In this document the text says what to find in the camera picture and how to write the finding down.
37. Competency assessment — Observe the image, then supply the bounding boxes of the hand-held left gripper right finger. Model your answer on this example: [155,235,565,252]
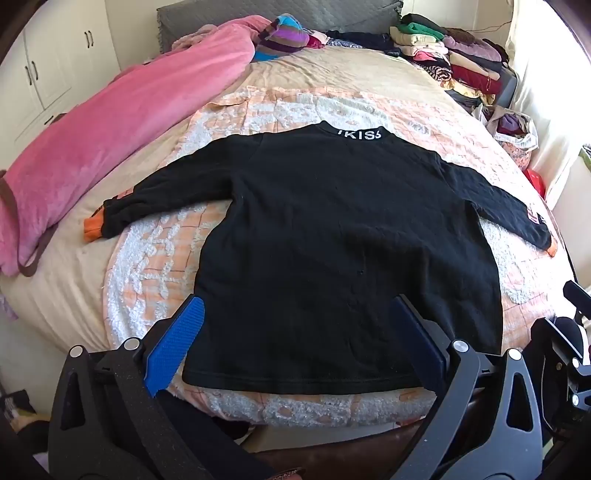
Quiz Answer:
[388,293,546,480]

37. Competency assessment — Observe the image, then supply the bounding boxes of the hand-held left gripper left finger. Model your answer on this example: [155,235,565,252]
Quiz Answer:
[48,295,218,480]

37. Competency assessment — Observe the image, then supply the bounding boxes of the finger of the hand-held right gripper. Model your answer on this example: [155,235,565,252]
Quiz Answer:
[563,281,591,320]

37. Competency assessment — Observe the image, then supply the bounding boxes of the black sweater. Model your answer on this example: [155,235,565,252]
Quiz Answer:
[83,120,559,397]

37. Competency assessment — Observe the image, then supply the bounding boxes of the floral bag with clothes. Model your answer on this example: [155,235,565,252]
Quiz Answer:
[480,104,541,171]

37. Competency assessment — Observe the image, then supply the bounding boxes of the pile of folded clothes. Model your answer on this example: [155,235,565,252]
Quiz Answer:
[390,13,511,104]

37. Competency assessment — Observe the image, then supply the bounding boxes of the dark clothes heap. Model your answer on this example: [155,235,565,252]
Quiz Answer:
[325,30,402,56]

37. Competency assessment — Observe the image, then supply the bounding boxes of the red bag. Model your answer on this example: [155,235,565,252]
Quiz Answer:
[524,168,548,199]

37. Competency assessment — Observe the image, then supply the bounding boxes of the pink plush blanket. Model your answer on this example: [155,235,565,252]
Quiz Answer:
[0,15,273,278]

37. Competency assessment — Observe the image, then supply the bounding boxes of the white curtain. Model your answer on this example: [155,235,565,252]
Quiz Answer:
[505,0,591,153]

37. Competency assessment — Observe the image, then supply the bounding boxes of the orange checked bear blanket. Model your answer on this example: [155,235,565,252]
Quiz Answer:
[104,85,578,428]

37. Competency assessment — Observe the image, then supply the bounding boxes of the beige bed sheet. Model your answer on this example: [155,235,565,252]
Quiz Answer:
[0,46,448,370]

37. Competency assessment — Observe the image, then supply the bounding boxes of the white wardrobe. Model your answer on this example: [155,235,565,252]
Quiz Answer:
[0,0,134,158]

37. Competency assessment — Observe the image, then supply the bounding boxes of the colourful striped pillow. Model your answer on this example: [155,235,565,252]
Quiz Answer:
[253,14,311,63]

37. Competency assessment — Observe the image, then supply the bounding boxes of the grey quilted headboard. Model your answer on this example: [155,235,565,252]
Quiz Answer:
[156,0,404,54]

